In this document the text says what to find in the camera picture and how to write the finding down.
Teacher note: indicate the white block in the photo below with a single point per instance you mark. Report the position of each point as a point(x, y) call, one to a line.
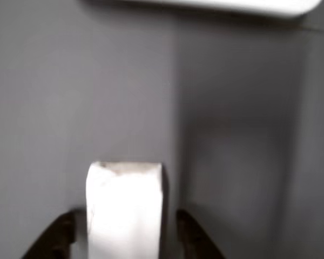
point(124, 215)

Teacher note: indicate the dark grey table mat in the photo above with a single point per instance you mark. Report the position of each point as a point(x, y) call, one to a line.
point(70, 94)

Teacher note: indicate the white device with round knobs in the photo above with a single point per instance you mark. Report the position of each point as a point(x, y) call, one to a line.
point(232, 6)

